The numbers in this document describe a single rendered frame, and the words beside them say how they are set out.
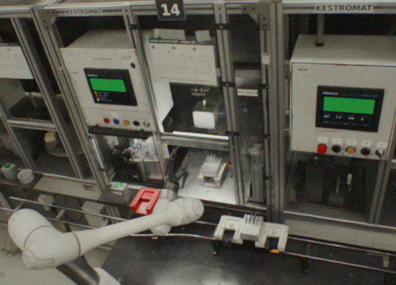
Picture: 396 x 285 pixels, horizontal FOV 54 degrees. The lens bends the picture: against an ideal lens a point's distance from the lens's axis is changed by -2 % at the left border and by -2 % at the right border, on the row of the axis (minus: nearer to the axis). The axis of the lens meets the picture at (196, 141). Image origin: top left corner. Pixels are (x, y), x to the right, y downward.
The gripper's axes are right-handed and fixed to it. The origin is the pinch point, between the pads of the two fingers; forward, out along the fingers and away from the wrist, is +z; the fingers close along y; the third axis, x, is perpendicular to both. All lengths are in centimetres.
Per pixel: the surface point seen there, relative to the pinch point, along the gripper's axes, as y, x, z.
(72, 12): 80, 3, 30
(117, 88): 42.7, 6.9, 15.6
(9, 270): -20, 203, -45
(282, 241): -55, -29, -24
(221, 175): -37.5, 5.8, 12.0
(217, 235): -38.7, 0.4, -25.4
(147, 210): -13.4, 32.8, -18.2
